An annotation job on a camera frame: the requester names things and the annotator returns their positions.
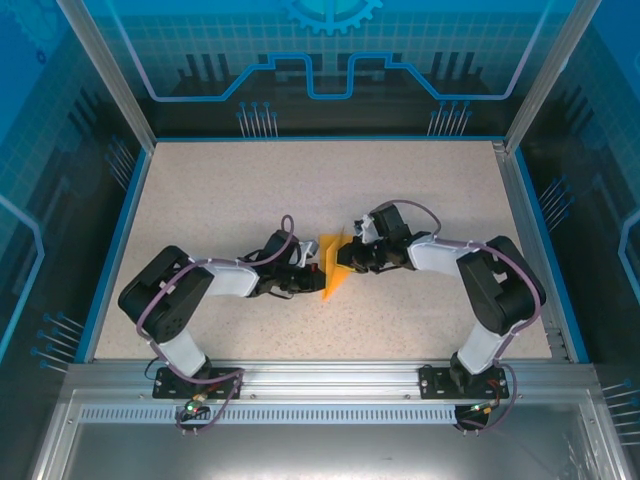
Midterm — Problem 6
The orange square paper sheet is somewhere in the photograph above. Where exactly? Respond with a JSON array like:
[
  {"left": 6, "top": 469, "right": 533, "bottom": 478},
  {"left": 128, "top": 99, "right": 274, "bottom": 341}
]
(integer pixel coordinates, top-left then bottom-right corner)
[{"left": 318, "top": 227, "right": 351, "bottom": 303}]

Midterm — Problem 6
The grey sheet metal tray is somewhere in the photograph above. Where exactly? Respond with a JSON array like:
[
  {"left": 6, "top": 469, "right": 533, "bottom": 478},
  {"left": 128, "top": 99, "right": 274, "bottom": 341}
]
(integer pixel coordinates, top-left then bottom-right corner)
[{"left": 27, "top": 388, "right": 629, "bottom": 480}]

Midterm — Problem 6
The right blue printed side panel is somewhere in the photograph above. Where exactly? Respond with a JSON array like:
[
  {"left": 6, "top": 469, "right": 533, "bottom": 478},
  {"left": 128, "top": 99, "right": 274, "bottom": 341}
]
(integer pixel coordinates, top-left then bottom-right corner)
[{"left": 514, "top": 0, "right": 640, "bottom": 480}]

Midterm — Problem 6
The blue printed side panel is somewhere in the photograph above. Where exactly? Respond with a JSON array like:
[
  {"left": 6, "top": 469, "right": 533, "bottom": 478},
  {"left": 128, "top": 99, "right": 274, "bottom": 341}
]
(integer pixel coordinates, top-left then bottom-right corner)
[
  {"left": 514, "top": 0, "right": 640, "bottom": 480},
  {"left": 0, "top": 0, "right": 151, "bottom": 480}
]

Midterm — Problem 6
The blue gear print panel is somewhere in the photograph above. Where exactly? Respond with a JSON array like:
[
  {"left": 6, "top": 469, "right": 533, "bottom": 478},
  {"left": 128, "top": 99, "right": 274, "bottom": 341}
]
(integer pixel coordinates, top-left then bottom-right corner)
[{"left": 102, "top": 0, "right": 556, "bottom": 141}]

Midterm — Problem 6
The left blue printed side panel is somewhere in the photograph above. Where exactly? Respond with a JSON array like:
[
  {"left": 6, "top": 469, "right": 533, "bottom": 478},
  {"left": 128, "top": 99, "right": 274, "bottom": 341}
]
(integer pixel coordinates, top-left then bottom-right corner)
[{"left": 0, "top": 0, "right": 151, "bottom": 480}]

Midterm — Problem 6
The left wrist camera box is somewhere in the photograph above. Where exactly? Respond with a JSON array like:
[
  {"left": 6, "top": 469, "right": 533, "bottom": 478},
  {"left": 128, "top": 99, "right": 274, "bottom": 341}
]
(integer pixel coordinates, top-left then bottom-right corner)
[{"left": 297, "top": 239, "right": 321, "bottom": 266}]

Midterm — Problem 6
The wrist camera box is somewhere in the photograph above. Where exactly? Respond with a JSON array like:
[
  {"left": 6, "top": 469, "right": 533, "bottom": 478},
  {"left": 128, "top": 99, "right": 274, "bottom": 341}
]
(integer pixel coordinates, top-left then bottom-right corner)
[
  {"left": 353, "top": 214, "right": 380, "bottom": 246},
  {"left": 297, "top": 239, "right": 321, "bottom": 266}
]

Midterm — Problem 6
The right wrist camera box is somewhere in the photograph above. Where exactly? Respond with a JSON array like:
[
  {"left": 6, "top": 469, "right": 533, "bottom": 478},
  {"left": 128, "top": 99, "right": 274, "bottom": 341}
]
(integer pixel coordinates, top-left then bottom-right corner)
[{"left": 353, "top": 214, "right": 380, "bottom": 246}]

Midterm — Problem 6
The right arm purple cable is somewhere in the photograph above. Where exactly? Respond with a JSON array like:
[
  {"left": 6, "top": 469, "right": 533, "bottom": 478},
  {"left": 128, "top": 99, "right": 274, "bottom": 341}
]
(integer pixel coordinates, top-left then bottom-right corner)
[{"left": 374, "top": 198, "right": 547, "bottom": 432}]

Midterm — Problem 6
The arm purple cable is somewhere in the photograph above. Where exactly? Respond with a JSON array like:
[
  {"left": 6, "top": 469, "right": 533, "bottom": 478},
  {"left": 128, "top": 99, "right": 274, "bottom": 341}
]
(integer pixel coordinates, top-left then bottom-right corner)
[
  {"left": 374, "top": 198, "right": 547, "bottom": 432},
  {"left": 135, "top": 213, "right": 296, "bottom": 436}
]

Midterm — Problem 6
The long aluminium mounting rail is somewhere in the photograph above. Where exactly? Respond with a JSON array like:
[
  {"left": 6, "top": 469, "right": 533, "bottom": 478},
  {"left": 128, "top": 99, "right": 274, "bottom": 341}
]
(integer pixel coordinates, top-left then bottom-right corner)
[{"left": 63, "top": 359, "right": 600, "bottom": 402}]

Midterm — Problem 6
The slotted metal cable duct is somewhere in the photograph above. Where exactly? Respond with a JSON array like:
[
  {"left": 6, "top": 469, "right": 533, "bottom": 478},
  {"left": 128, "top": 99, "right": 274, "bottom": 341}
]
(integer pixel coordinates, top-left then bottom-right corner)
[{"left": 77, "top": 404, "right": 464, "bottom": 427}]

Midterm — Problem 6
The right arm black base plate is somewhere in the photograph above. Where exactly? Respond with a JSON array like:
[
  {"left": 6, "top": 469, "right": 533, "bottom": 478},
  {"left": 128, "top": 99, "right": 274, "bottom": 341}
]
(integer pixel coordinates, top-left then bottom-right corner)
[{"left": 418, "top": 363, "right": 512, "bottom": 401}]

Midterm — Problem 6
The aluminium side rail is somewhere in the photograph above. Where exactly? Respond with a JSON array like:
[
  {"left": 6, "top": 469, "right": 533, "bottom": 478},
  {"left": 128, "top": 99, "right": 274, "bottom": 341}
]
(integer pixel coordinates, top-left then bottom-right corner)
[{"left": 492, "top": 141, "right": 571, "bottom": 362}]

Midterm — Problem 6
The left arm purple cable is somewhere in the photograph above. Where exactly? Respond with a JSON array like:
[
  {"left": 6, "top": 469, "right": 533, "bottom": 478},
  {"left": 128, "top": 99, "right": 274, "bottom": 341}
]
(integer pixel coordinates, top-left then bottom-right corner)
[{"left": 135, "top": 213, "right": 296, "bottom": 436}]

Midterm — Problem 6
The left arm cable connector plug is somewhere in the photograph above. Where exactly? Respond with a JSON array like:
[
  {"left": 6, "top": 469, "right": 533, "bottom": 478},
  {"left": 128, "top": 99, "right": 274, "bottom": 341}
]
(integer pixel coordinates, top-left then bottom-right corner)
[{"left": 180, "top": 394, "right": 210, "bottom": 420}]

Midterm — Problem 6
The arm cable connector plug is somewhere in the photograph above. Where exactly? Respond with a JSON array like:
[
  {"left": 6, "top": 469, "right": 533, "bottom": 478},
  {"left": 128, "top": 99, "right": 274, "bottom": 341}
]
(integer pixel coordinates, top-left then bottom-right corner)
[
  {"left": 180, "top": 394, "right": 210, "bottom": 420},
  {"left": 467, "top": 398, "right": 502, "bottom": 417}
]

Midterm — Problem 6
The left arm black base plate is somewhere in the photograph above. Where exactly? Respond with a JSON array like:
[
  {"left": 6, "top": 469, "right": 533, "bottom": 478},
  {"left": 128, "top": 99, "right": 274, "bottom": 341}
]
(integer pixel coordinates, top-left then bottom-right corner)
[{"left": 152, "top": 366, "right": 245, "bottom": 401}]

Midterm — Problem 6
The blue table border frame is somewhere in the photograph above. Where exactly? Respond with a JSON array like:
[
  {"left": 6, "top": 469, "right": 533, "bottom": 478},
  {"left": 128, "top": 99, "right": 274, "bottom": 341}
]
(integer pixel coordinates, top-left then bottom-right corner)
[{"left": 74, "top": 133, "right": 592, "bottom": 365}]

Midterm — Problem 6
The right arm cable connector plug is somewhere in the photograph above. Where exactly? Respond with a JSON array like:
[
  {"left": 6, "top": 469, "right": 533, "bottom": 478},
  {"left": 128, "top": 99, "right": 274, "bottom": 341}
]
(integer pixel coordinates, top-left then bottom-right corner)
[{"left": 467, "top": 398, "right": 502, "bottom": 417}]

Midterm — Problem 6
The right aluminium frame post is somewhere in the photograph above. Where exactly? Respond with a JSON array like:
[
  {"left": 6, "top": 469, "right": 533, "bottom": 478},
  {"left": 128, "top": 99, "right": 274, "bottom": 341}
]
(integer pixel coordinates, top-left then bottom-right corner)
[{"left": 503, "top": 0, "right": 592, "bottom": 154}]

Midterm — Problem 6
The aluminium frame post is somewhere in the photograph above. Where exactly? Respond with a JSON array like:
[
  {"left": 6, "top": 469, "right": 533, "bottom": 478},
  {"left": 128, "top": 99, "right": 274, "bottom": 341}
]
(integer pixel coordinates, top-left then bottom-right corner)
[
  {"left": 503, "top": 0, "right": 592, "bottom": 154},
  {"left": 55, "top": 0, "right": 158, "bottom": 152}
]

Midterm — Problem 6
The left aluminium frame post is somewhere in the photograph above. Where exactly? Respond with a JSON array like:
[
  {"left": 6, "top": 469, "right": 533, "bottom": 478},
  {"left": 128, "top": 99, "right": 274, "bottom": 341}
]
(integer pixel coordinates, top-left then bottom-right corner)
[{"left": 55, "top": 0, "right": 158, "bottom": 152}]

